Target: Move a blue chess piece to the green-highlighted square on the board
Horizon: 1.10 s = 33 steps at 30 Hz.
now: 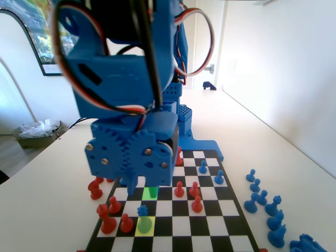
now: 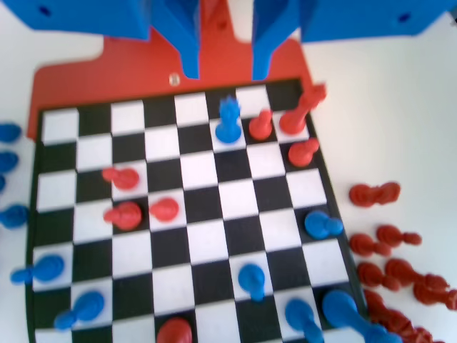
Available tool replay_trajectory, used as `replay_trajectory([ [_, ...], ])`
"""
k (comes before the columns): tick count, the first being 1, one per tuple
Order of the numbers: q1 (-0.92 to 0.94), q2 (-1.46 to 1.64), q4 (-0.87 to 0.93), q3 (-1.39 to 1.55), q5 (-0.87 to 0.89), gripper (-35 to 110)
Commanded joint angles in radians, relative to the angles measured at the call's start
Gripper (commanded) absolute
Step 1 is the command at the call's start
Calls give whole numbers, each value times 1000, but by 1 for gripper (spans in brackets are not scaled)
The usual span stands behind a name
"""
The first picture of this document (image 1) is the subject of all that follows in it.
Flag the blue chess queen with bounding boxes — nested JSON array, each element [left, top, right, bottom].
[[136, 204, 153, 234]]

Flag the red plastic toy piece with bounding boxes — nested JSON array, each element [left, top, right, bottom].
[[88, 180, 103, 200]]

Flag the red chess king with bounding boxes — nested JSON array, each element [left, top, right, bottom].
[[96, 204, 117, 235]]

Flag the blue crowned chess piece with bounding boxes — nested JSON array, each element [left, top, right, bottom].
[[264, 195, 283, 217]]

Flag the blue chess bishop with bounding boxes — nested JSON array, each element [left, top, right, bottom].
[[266, 209, 285, 232]]

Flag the blue chess knight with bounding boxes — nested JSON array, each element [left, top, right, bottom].
[[267, 223, 287, 248]]

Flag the black and white chessboard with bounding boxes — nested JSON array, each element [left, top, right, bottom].
[[85, 150, 260, 252]]

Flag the clear plastic wrap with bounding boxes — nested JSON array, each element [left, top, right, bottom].
[[18, 118, 60, 139]]

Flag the cardboard box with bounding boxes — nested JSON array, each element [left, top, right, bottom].
[[13, 120, 69, 149]]

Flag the black chair edge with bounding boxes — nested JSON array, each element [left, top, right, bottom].
[[0, 165, 13, 185]]

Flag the black framed poster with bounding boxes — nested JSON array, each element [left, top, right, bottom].
[[0, 0, 79, 77]]

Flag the blue plastic part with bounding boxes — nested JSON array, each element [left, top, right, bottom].
[[289, 233, 329, 252]]

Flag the black power cable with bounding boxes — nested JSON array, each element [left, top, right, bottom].
[[68, 117, 91, 130]]

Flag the blue arm base plate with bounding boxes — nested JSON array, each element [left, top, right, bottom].
[[178, 131, 226, 162]]

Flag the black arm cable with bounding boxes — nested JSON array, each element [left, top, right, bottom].
[[135, 0, 164, 110]]

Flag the red white black servo wire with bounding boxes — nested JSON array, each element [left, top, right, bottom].
[[51, 0, 148, 117], [172, 7, 216, 77]]

